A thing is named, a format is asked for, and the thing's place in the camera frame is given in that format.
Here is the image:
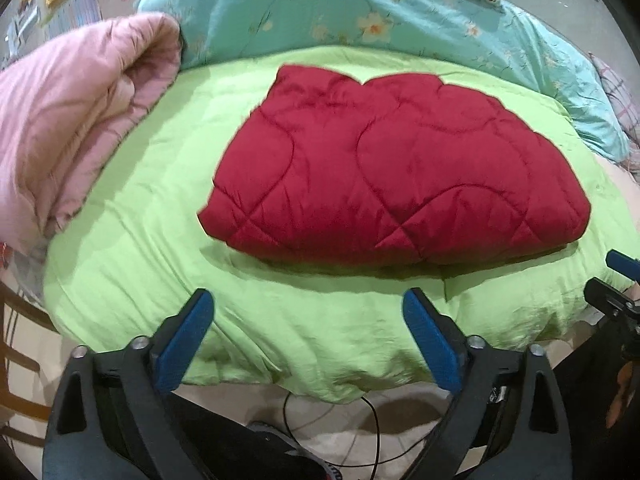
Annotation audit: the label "black cable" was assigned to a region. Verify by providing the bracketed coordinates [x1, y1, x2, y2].
[281, 391, 451, 480]

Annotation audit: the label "teal floral quilt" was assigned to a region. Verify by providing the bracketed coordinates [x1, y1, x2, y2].
[136, 0, 632, 163]

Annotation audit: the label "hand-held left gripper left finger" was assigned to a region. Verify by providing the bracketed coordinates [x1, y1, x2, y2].
[42, 287, 216, 480]

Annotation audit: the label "red quilted jacket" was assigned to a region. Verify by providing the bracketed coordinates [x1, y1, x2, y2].
[196, 62, 592, 277]

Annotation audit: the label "person's black trousers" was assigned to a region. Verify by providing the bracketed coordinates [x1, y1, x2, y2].
[552, 310, 640, 480]

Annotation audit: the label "black shoe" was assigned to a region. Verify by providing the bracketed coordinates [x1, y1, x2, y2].
[240, 421, 343, 480]

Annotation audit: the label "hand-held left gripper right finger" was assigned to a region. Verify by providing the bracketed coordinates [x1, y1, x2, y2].
[402, 287, 573, 480]

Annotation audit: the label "person's right hand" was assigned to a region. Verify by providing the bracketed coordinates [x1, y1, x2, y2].
[604, 362, 636, 430]

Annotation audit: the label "pink quilt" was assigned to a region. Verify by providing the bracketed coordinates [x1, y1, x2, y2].
[0, 12, 183, 256]

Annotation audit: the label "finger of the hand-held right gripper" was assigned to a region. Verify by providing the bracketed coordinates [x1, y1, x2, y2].
[605, 248, 640, 282]
[584, 276, 640, 317]

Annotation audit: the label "green blanket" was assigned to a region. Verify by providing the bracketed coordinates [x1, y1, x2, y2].
[42, 44, 640, 406]

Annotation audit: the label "pink plaid pillow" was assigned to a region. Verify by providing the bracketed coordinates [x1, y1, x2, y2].
[587, 51, 640, 143]

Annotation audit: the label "wooden chair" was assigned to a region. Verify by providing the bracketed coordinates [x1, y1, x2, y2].
[0, 280, 62, 448]

